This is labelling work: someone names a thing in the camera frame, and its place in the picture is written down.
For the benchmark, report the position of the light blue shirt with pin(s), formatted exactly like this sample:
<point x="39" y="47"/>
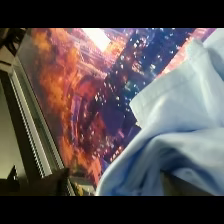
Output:
<point x="173" y="133"/>

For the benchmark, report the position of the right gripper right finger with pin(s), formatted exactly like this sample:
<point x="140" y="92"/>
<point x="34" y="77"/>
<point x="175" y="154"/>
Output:
<point x="176" y="186"/>

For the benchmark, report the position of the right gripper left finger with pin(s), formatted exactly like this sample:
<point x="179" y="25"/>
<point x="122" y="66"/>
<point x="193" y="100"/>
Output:
<point x="58" y="183"/>

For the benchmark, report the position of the silver frame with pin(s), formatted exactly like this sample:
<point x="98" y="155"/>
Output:
<point x="36" y="133"/>

